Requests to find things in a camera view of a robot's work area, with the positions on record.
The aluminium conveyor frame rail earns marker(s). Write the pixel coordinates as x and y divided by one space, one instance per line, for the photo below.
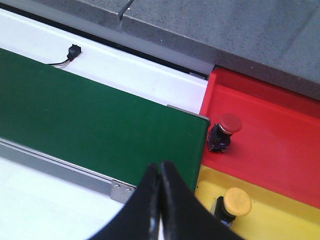
55 167

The grey stone shelf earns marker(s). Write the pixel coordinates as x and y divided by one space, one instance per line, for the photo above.
276 41

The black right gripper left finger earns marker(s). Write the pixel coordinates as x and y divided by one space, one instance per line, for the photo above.
139 219

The red plastic tray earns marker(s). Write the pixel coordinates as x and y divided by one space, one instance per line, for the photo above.
278 146

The black sensor with cable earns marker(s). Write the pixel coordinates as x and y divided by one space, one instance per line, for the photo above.
73 52

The green conveyor belt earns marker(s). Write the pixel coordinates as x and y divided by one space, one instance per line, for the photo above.
93 125

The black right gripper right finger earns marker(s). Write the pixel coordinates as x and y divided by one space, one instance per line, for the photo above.
183 216

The yellow plastic tray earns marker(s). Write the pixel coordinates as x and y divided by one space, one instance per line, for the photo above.
272 217

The steel conveyor support bracket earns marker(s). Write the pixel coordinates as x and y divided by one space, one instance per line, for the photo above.
121 191

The red mushroom push button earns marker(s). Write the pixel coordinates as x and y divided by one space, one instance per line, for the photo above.
219 136

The yellow mushroom push button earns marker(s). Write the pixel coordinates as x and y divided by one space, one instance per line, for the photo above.
234 203

